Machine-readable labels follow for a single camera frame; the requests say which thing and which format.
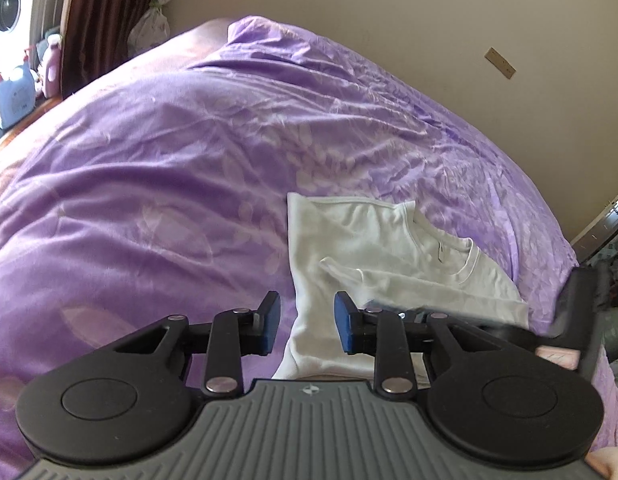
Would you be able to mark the dark wooden door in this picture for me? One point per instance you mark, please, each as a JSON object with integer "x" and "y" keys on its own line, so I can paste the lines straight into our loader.
{"x": 597, "y": 233}

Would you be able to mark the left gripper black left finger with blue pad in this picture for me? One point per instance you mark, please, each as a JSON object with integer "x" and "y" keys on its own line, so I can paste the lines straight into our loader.
{"x": 237, "y": 333}

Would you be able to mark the person's right hand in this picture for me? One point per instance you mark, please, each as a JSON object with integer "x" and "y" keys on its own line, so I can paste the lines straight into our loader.
{"x": 605, "y": 462}

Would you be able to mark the white long sleeve sweatshirt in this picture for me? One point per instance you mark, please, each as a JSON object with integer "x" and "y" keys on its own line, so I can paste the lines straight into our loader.
{"x": 381, "y": 254}

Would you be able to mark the blue detergent bottle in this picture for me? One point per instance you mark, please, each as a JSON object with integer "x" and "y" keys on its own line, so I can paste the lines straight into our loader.
{"x": 17, "y": 94}

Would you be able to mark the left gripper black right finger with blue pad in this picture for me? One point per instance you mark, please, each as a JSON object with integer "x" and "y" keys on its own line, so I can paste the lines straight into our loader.
{"x": 380, "y": 334}

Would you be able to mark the wall socket plate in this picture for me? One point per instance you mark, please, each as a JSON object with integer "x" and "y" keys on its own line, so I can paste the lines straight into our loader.
{"x": 500, "y": 63}

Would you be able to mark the purple floral bed cover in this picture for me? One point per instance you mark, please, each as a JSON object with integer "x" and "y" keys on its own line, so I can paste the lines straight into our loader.
{"x": 156, "y": 198}

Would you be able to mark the pink bottle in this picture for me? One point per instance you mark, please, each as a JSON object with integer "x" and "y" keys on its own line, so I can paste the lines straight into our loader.
{"x": 50, "y": 67}

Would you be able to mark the brown patterned curtain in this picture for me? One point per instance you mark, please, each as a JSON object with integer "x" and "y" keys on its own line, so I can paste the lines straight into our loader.
{"x": 94, "y": 36}

